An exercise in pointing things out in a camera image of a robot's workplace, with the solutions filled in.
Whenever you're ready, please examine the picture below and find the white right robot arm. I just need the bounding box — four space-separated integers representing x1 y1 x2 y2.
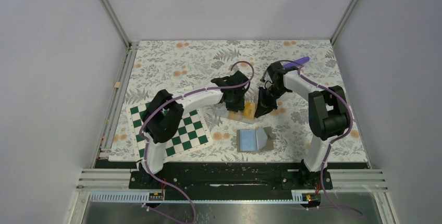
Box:
254 61 353 189

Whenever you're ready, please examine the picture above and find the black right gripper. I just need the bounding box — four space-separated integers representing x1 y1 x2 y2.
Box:
254 84 288 119

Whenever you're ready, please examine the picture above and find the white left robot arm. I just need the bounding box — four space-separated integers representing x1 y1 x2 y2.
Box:
139 71 251 188

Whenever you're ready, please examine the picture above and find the green white chessboard mat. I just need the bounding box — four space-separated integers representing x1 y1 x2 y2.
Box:
126 100 213 162

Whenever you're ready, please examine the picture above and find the purple cylindrical tool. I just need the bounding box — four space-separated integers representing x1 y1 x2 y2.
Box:
283 56 310 68

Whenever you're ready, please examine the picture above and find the floral patterned table mat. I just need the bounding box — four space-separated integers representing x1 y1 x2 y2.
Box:
114 39 369 164

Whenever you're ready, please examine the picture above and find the gold VIP card stack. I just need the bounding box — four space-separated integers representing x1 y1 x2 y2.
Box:
243 102 257 119

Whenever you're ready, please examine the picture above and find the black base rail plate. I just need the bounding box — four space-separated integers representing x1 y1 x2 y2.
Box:
95 159 370 203

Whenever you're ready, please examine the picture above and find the clear acrylic card box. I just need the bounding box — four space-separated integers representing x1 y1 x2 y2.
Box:
210 101 257 124

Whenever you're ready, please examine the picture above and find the grey card holder wallet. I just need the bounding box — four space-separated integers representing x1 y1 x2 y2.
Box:
237 127 275 153

